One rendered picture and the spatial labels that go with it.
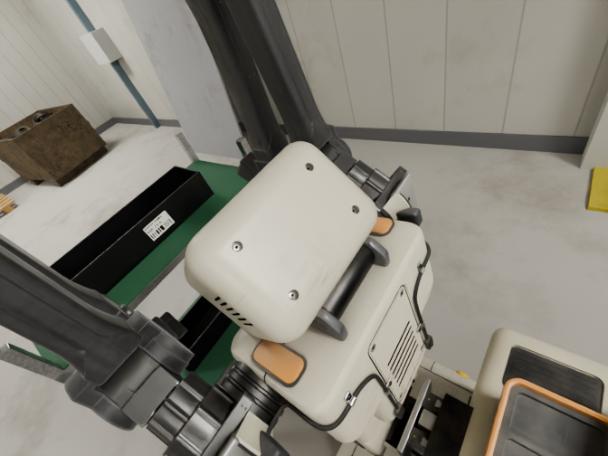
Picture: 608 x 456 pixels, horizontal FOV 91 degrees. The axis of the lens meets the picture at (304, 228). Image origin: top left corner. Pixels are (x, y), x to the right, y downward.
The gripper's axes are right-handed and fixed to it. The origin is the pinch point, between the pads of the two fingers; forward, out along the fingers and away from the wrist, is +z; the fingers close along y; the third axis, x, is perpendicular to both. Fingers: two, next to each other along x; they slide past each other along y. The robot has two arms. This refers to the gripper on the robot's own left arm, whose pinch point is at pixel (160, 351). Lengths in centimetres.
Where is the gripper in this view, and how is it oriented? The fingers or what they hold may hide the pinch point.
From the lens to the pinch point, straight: 80.5
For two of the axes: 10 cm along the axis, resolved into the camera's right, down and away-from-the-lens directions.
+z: -1.0, 4.9, 8.7
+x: 7.9, 5.7, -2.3
